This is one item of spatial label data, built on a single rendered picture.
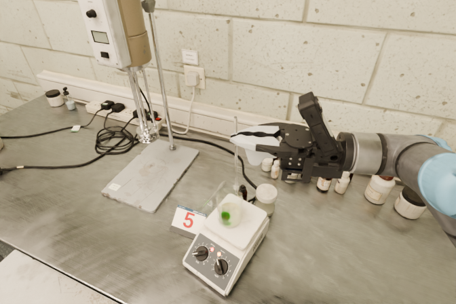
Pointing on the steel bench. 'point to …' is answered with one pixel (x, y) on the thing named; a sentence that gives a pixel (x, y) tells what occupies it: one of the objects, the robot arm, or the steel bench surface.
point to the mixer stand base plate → (150, 176)
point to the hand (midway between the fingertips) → (237, 135)
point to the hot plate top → (239, 235)
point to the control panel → (207, 266)
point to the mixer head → (112, 13)
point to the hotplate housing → (231, 252)
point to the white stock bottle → (379, 188)
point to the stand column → (158, 58)
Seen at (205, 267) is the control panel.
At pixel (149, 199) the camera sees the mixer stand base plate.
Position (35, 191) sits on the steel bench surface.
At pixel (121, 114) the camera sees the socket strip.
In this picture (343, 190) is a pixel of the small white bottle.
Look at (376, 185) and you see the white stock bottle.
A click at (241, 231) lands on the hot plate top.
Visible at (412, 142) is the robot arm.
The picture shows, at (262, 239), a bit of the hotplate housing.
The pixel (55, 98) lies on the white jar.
